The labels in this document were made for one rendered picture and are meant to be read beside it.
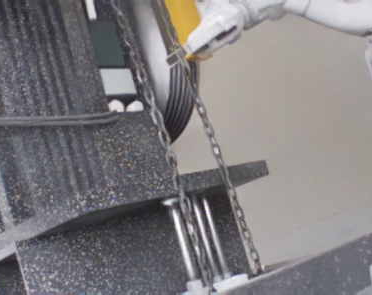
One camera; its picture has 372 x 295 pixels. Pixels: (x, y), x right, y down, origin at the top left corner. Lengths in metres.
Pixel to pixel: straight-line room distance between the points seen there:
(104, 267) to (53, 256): 0.10
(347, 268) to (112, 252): 0.57
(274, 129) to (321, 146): 0.35
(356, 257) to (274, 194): 2.45
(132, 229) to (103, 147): 0.20
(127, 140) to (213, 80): 1.84
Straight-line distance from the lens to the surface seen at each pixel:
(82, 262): 1.06
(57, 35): 1.28
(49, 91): 1.20
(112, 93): 1.33
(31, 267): 1.03
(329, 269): 0.61
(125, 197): 0.91
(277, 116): 3.26
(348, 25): 1.44
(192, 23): 1.40
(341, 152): 3.54
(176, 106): 1.42
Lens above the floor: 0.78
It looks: 9 degrees up
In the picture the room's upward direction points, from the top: 17 degrees counter-clockwise
